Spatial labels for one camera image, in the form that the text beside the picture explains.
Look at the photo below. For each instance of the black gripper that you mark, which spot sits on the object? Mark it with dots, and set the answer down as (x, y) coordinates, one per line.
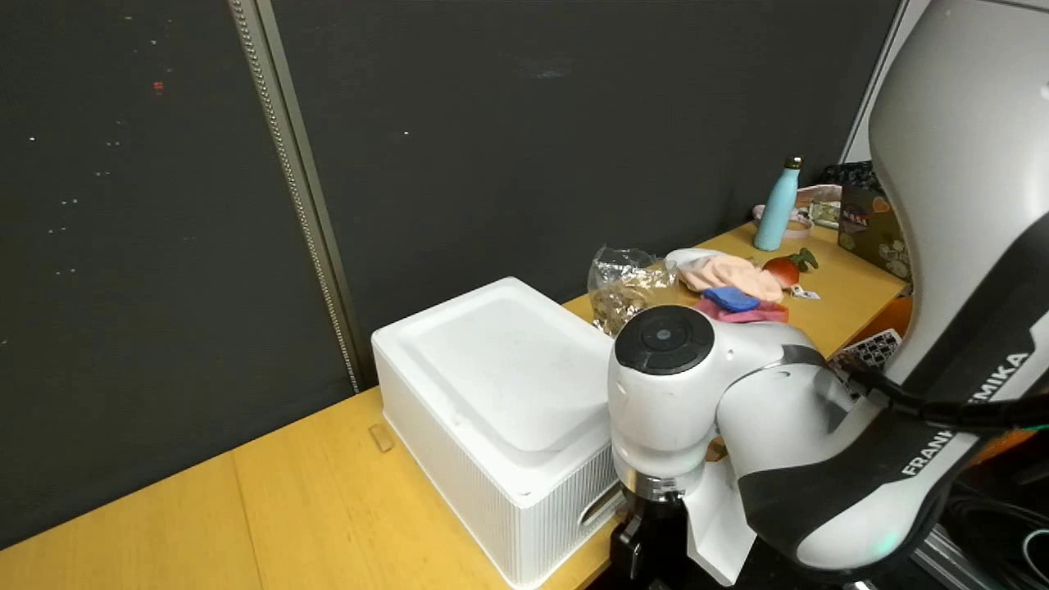
(651, 545)

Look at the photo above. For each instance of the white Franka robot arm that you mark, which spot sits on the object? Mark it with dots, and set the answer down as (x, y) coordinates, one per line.
(963, 132)

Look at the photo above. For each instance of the tan rubber band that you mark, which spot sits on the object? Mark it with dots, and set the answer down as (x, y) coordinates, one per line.
(382, 436)

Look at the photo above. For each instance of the white plastic storage box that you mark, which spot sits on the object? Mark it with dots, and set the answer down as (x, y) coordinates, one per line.
(494, 371)

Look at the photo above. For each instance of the blue cloth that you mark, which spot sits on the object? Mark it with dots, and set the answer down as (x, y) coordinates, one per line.
(728, 299)

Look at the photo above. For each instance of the peach cloth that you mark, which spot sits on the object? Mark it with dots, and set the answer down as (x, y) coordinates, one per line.
(732, 273)

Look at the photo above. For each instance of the white cloth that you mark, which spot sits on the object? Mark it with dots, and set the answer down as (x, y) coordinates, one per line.
(682, 261)

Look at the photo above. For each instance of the red strawberry toy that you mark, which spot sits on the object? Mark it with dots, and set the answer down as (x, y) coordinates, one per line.
(784, 266)

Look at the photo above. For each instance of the teal water bottle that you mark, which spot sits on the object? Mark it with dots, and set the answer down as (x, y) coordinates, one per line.
(779, 215)

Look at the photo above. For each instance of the clear packaged item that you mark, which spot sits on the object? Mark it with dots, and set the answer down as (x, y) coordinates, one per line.
(820, 200)

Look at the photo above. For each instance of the patterned cardboard box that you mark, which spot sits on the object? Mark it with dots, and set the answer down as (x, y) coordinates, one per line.
(869, 216)

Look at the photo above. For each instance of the grey metal wall strip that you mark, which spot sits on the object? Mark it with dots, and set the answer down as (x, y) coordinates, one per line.
(297, 166)

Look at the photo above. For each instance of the white wall strip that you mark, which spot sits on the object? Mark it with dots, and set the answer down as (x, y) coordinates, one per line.
(891, 65)

